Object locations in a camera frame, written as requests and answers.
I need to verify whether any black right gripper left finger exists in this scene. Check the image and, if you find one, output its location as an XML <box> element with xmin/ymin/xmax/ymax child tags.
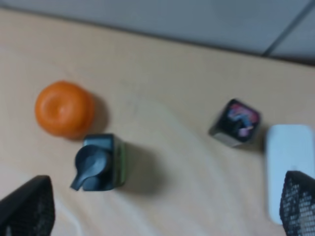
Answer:
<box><xmin>0</xmin><ymin>175</ymin><xmax>56</xmax><ymax>236</ymax></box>

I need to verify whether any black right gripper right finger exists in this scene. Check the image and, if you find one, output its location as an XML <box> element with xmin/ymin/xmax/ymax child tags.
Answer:
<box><xmin>280</xmin><ymin>171</ymin><xmax>315</xmax><ymax>236</ymax></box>

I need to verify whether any black pump bottle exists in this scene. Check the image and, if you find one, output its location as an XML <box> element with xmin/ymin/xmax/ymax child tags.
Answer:
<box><xmin>70</xmin><ymin>133</ymin><xmax>127</xmax><ymax>191</ymax></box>

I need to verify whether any white whiteboard eraser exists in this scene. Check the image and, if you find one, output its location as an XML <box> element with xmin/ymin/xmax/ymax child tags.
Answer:
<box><xmin>265</xmin><ymin>124</ymin><xmax>315</xmax><ymax>225</ymax></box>

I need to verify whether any small black labelled box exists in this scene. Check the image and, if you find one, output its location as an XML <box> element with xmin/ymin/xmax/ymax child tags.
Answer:
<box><xmin>208</xmin><ymin>98</ymin><xmax>261</xmax><ymax>147</ymax></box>

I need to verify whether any orange fruit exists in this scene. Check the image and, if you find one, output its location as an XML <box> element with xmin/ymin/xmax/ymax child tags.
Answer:
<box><xmin>34</xmin><ymin>81</ymin><xmax>95</xmax><ymax>140</ymax></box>

